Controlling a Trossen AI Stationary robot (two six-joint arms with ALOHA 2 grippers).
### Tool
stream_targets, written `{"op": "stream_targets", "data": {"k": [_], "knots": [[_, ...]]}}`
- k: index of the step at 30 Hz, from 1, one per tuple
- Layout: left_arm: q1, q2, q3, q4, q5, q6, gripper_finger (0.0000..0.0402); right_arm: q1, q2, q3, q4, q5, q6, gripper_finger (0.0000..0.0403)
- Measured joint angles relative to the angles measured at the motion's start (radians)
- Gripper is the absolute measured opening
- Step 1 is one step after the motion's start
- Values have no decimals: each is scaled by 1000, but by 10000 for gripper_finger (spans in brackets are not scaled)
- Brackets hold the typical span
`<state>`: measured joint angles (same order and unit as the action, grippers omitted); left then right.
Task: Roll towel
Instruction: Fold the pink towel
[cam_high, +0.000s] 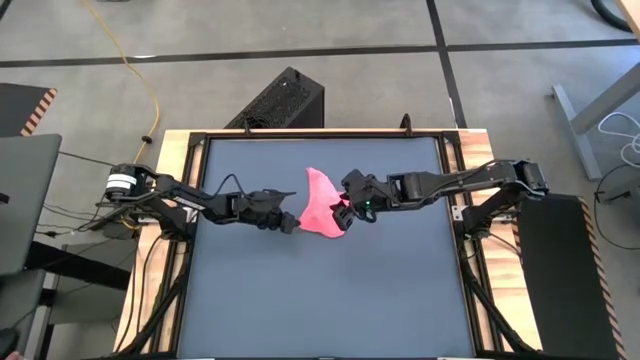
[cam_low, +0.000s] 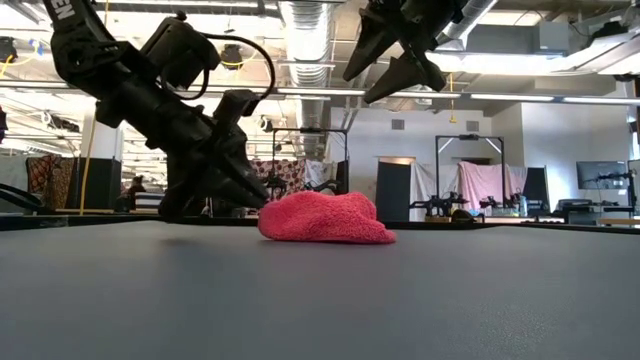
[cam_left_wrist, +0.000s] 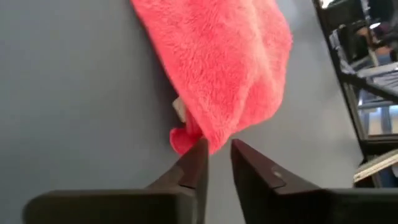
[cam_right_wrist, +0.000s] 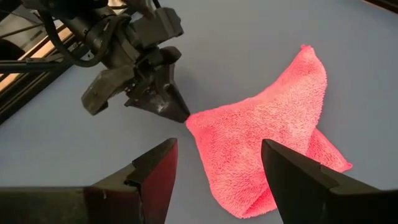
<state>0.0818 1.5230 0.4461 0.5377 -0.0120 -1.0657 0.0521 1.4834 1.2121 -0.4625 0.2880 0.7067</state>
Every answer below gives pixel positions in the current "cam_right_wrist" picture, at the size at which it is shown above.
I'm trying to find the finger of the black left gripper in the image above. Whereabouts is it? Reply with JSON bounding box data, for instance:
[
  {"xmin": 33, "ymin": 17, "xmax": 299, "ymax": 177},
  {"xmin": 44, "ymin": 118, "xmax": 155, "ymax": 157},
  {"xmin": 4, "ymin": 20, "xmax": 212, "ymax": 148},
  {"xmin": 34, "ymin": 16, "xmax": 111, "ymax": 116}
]
[
  {"xmin": 81, "ymin": 65, "xmax": 188, "ymax": 124},
  {"xmin": 145, "ymin": 45, "xmax": 191, "ymax": 121}
]

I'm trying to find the blue-grey table mat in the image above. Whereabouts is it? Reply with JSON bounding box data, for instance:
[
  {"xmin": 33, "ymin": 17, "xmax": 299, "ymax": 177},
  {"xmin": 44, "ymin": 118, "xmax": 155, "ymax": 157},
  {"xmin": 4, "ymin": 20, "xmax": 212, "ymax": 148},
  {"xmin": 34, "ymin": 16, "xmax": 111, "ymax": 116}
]
[{"xmin": 0, "ymin": 0, "xmax": 398, "ymax": 224}]

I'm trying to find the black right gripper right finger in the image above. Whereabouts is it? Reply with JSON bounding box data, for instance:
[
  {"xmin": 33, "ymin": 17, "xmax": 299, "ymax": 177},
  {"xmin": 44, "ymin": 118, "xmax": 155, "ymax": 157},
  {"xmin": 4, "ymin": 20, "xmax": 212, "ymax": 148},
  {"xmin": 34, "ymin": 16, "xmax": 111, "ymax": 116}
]
[{"xmin": 261, "ymin": 138, "xmax": 398, "ymax": 224}]

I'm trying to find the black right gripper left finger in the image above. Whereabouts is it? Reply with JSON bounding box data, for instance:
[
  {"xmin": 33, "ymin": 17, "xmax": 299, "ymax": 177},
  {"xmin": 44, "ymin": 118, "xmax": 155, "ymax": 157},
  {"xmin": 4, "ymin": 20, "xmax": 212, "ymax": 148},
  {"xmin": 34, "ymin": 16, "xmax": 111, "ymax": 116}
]
[{"xmin": 0, "ymin": 138, "xmax": 179, "ymax": 224}]

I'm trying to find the pink terry towel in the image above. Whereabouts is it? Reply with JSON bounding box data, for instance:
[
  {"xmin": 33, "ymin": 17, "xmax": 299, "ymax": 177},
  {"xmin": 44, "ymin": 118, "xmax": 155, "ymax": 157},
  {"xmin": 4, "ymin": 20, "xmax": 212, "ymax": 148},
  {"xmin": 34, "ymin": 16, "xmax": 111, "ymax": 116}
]
[{"xmin": 185, "ymin": 44, "xmax": 354, "ymax": 220}]

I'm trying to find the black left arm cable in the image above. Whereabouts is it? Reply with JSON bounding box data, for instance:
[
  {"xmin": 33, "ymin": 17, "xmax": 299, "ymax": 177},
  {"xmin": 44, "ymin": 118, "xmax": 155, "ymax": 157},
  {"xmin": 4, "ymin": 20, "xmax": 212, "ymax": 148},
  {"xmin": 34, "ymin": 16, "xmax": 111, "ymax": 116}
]
[{"xmin": 40, "ymin": 11, "xmax": 131, "ymax": 68}]

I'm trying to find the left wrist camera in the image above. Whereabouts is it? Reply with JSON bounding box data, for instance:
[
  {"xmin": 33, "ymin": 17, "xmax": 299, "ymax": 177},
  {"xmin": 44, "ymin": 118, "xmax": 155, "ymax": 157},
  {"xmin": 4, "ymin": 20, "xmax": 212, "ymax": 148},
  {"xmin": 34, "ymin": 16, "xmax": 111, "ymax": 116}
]
[{"xmin": 126, "ymin": 0, "xmax": 185, "ymax": 47}]

